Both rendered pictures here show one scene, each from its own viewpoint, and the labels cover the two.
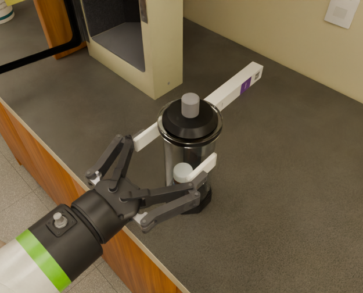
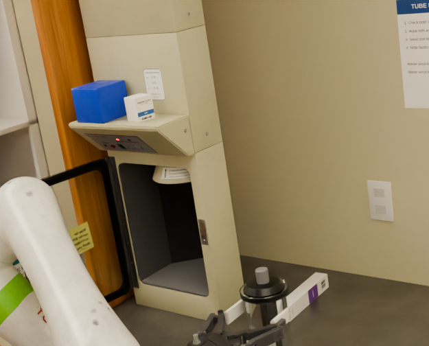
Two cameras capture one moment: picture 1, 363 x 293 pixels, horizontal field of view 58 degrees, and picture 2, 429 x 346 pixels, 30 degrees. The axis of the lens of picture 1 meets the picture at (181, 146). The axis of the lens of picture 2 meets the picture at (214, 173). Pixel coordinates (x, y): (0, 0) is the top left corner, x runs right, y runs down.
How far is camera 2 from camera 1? 1.30 m
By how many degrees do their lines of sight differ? 32
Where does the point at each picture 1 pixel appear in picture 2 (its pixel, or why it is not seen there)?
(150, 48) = (213, 267)
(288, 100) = (360, 298)
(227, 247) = not seen: outside the picture
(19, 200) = not seen: outside the picture
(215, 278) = not seen: outside the picture
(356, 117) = not seen: outside the picture
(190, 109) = (263, 276)
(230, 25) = (285, 248)
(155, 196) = (251, 333)
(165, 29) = (224, 250)
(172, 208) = (265, 335)
